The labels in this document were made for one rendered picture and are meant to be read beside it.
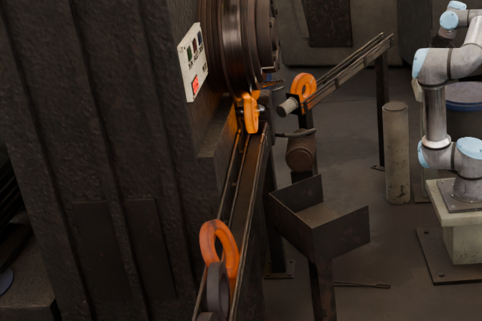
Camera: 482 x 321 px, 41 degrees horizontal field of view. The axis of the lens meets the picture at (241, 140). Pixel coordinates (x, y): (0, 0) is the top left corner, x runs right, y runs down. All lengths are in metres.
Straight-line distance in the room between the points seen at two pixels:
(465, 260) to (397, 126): 0.70
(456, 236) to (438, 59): 0.77
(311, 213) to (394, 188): 1.17
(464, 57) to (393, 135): 0.78
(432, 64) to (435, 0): 1.88
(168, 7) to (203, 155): 0.49
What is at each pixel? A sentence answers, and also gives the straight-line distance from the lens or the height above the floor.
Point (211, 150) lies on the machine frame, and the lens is 2.09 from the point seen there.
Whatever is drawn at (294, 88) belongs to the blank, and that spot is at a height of 0.74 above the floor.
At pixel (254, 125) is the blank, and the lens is 2.44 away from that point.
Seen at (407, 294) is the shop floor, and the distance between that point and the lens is 2.79.
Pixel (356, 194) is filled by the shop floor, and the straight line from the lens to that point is 3.46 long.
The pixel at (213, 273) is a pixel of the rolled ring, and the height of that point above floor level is 0.75.
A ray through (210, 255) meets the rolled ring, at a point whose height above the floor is 0.72.
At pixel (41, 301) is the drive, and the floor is 0.25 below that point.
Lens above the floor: 1.77
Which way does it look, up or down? 25 degrees down
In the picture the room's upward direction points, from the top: 9 degrees counter-clockwise
